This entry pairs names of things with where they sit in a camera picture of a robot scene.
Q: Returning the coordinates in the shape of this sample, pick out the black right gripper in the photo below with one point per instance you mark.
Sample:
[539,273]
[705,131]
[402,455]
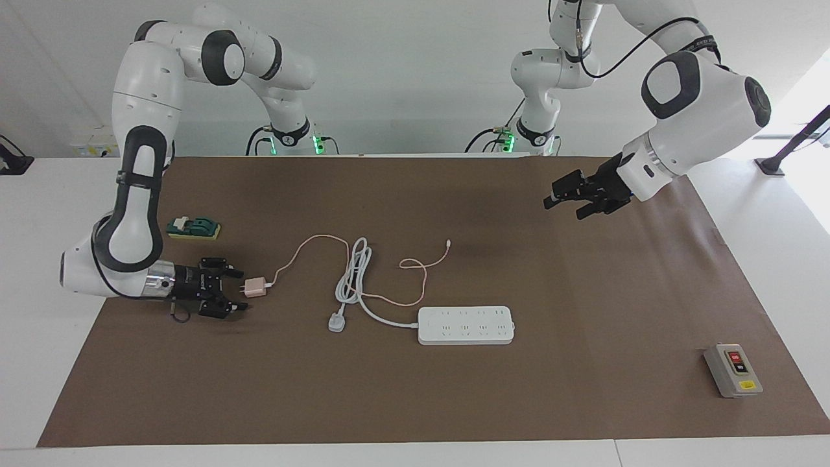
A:
[191,285]

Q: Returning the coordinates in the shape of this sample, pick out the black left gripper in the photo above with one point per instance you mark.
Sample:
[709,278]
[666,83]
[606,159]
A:
[613,185]

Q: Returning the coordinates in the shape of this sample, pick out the pink charger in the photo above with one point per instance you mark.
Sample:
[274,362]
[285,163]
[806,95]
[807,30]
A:
[255,287]

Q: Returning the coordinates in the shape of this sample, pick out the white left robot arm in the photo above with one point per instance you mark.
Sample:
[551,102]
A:
[700,104]

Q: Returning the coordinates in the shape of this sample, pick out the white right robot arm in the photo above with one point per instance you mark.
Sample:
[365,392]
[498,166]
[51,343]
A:
[139,97]

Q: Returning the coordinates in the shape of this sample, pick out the white power strip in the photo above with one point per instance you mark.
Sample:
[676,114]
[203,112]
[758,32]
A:
[467,325]

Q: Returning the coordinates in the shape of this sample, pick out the yellow label stickers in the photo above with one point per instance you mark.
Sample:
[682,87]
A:
[97,150]

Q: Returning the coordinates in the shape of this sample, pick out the brown table mat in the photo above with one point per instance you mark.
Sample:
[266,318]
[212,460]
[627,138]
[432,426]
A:
[389,389]

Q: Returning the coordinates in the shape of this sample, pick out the black slanted stand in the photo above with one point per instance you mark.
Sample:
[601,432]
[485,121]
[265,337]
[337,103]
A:
[794,139]

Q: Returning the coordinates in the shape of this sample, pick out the green knife switch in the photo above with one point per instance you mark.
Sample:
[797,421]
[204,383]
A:
[194,228]

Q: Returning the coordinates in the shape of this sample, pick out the grey on-off switch box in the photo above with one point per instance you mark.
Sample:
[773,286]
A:
[733,371]

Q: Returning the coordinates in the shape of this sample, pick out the black bracket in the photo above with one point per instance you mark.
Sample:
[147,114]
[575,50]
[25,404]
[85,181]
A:
[16,162]

